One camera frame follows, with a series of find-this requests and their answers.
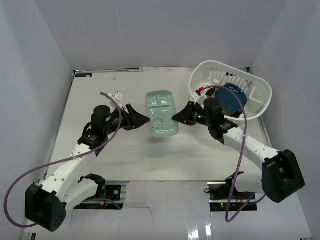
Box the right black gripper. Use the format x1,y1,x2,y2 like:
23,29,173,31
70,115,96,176
172,101,213,128

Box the papers at table back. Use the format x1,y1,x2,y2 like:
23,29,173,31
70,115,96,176
139,67,194,73

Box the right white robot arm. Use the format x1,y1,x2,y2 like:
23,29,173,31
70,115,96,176
172,98,306,203

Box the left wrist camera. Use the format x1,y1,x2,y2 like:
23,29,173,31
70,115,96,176
111,91,125,105

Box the teal rectangular plate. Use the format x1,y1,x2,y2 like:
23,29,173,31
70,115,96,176
145,90,179,138

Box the black label sticker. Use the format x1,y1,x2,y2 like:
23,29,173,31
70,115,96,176
74,73,93,78

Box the white plastic basket bin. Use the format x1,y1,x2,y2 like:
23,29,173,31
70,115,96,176
188,60,273,121

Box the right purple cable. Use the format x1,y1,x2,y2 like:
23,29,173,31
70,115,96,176
202,86,267,223

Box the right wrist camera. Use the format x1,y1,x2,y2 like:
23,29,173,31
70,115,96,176
193,88,208,105

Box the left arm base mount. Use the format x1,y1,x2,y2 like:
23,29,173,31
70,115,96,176
74,184,125,210

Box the dark blue leaf dish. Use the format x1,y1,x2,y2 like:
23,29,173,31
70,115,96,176
214,83,248,116

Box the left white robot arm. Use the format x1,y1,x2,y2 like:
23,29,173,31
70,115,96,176
24,104,150,232

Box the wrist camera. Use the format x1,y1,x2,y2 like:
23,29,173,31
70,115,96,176
111,91,125,105
193,88,208,105

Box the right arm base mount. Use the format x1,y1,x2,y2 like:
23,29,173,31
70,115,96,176
204,171,258,212

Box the round black rimmed plate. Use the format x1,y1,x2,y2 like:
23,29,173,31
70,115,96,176
206,87,243,118

